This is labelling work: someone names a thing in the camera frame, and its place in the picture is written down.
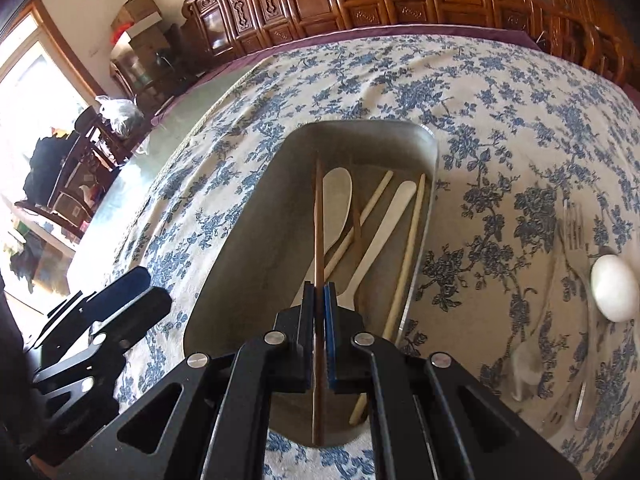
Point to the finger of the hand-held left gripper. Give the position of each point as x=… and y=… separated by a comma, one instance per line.
x=115, y=287
x=140, y=312

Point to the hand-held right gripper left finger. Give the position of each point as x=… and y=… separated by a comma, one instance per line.
x=307, y=320

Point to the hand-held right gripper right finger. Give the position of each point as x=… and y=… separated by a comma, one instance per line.
x=330, y=320

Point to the grey metal tray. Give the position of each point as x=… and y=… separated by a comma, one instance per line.
x=240, y=270

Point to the dark brown wooden chopstick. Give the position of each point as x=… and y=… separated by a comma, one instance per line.
x=318, y=220
x=356, y=230

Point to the light bamboo chopstick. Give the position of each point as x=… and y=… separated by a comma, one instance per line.
x=375, y=197
x=407, y=260

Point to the pale wooden spatula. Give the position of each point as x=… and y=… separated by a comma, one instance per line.
x=336, y=195

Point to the wooden dining chair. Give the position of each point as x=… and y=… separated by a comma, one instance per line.
x=75, y=200
x=107, y=135

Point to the dark cloth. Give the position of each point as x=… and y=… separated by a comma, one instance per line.
x=50, y=165

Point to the clear plastic bag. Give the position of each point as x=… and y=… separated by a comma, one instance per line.
x=120, y=112

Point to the clear plastic spoon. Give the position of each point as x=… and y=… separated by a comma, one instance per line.
x=522, y=370

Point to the blue floral tablecloth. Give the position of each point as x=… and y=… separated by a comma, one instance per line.
x=350, y=85

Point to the white cardboard box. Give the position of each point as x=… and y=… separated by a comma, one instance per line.
x=140, y=35

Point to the clear plastic fork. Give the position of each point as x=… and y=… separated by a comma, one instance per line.
x=572, y=225
x=580, y=405

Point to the brown cardboard box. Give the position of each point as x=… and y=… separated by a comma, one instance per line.
x=137, y=10

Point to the round white plastic spoon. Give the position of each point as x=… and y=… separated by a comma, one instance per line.
x=612, y=287

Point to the carved wooden armchair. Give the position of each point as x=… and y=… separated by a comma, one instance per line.
x=575, y=35

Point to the wooden door frame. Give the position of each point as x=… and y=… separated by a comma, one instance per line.
x=75, y=55

